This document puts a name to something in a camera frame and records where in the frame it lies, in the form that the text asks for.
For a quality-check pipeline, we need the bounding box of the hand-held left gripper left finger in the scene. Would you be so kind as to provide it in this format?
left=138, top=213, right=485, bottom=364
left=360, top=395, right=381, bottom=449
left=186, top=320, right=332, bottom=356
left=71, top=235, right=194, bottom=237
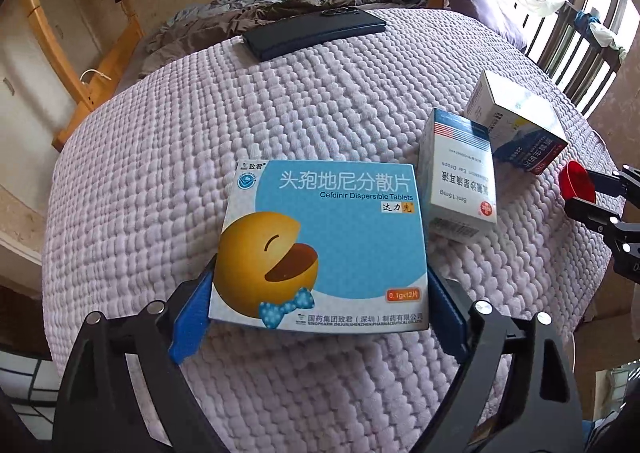
left=52, top=253, right=231, bottom=453

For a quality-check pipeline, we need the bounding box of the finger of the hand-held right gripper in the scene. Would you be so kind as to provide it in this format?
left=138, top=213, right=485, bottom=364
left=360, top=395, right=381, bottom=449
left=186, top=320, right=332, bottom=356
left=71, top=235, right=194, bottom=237
left=582, top=164, right=640, bottom=199
left=564, top=197, right=640, bottom=259

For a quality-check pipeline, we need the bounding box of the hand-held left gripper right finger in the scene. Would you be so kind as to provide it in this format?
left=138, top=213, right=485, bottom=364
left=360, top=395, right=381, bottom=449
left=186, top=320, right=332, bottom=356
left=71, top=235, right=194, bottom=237
left=425, top=265, right=586, bottom=453

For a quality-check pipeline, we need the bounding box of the red bottle cap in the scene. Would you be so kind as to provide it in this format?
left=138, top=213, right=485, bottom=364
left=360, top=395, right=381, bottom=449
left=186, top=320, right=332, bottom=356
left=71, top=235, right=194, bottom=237
left=558, top=160, right=597, bottom=206

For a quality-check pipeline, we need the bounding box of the white blue red-label medicine box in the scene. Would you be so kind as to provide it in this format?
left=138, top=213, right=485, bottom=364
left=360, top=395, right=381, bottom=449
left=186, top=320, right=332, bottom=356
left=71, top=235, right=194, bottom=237
left=462, top=70, right=569, bottom=175

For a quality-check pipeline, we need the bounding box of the white flag-print medicine box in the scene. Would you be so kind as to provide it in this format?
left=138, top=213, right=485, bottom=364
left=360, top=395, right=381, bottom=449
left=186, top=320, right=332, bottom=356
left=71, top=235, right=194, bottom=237
left=416, top=108, right=499, bottom=245

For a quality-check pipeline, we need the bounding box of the blue yellow-face medicine box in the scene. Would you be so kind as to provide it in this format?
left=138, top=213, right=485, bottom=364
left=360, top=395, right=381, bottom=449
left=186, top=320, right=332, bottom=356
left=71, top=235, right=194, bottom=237
left=207, top=157, right=432, bottom=332

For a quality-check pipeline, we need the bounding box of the dark window railing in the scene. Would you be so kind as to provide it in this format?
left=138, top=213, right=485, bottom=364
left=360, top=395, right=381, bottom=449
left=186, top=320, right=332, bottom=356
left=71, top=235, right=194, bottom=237
left=520, top=0, right=636, bottom=116

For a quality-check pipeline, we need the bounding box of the blue white hanging cloth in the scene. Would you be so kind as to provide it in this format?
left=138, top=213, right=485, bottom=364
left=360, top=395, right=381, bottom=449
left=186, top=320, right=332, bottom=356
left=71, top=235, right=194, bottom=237
left=585, top=13, right=628, bottom=59

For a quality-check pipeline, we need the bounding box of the lilac quilted blanket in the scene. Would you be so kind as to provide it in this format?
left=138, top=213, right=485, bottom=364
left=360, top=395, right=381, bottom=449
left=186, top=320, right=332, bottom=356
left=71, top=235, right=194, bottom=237
left=42, top=8, right=626, bottom=453

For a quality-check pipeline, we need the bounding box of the white wardrobe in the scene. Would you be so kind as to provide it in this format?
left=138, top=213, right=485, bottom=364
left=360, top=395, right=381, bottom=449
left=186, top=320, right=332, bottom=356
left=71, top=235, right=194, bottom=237
left=0, top=46, right=58, bottom=266

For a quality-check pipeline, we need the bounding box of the dark blue phone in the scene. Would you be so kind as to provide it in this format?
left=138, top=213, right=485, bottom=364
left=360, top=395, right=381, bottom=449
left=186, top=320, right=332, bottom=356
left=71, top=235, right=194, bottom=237
left=241, top=6, right=388, bottom=61

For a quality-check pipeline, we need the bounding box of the grey duvet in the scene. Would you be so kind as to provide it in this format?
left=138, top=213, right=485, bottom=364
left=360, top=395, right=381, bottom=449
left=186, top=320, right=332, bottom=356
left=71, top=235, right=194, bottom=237
left=145, top=0, right=431, bottom=79

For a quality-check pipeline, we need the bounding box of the wooden bunk bed frame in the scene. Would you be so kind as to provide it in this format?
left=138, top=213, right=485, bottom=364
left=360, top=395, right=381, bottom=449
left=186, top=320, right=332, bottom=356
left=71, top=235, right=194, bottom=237
left=20, top=0, right=451, bottom=151

